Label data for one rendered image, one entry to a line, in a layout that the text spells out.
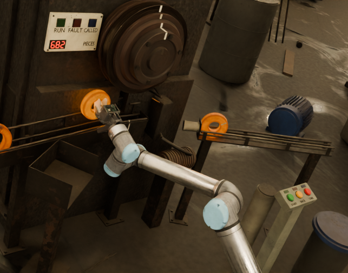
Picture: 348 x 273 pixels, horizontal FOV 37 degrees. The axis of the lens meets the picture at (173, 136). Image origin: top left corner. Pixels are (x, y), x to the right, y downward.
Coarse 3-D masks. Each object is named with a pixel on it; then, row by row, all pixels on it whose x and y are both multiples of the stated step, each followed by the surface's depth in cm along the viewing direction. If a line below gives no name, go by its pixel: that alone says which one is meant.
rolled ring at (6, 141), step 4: (0, 124) 226; (0, 128) 225; (4, 128) 226; (0, 132) 226; (4, 132) 227; (8, 132) 229; (4, 136) 229; (8, 136) 230; (4, 140) 231; (8, 140) 231; (0, 144) 233; (4, 144) 231; (8, 144) 232; (0, 148) 232; (4, 148) 233
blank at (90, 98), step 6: (96, 90) 251; (102, 90) 253; (84, 96) 249; (90, 96) 248; (96, 96) 250; (102, 96) 253; (108, 96) 255; (84, 102) 248; (90, 102) 250; (108, 102) 257; (84, 108) 249; (90, 108) 252; (84, 114) 252; (90, 114) 254
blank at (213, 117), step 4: (204, 116) 291; (208, 116) 288; (212, 116) 288; (216, 116) 289; (220, 116) 289; (224, 116) 291; (204, 120) 289; (208, 120) 290; (212, 120) 290; (216, 120) 290; (220, 120) 290; (224, 120) 290; (204, 124) 291; (208, 124) 291; (220, 124) 291; (224, 124) 291; (204, 128) 292; (208, 128) 293; (216, 128) 296; (220, 128) 293; (224, 128) 293; (220, 132) 294; (224, 132) 294; (208, 136) 295
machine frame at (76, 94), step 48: (0, 0) 258; (48, 0) 220; (96, 0) 234; (192, 0) 269; (0, 48) 266; (96, 48) 249; (192, 48) 290; (0, 96) 267; (48, 96) 241; (144, 96) 280; (96, 144) 279; (144, 144) 304; (0, 192) 292; (96, 192) 303; (144, 192) 332
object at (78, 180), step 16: (64, 144) 237; (48, 160) 234; (64, 160) 241; (80, 160) 238; (96, 160) 236; (32, 176) 216; (48, 176) 214; (64, 176) 235; (80, 176) 237; (32, 192) 220; (48, 192) 218; (64, 192) 215; (80, 192) 229; (64, 208) 219; (48, 224) 243; (48, 240) 247; (32, 256) 268; (48, 256) 252; (32, 272) 259; (48, 272) 259; (64, 272) 265
